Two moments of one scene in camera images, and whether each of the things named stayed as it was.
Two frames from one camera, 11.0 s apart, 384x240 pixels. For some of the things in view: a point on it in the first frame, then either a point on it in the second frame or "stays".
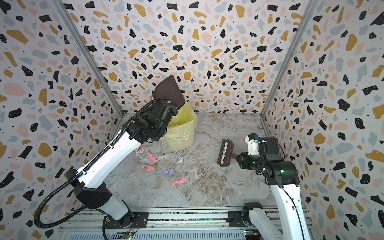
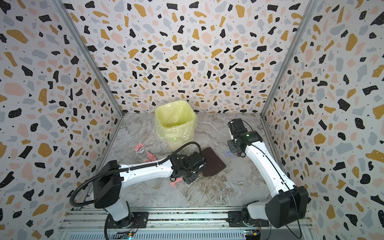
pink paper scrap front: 183,180 stays
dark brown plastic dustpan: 168,88 to 213,164
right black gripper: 241,159 to 235,128
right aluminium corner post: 312,8 stays
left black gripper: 146,116 to 191,179
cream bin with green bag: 180,134 stays
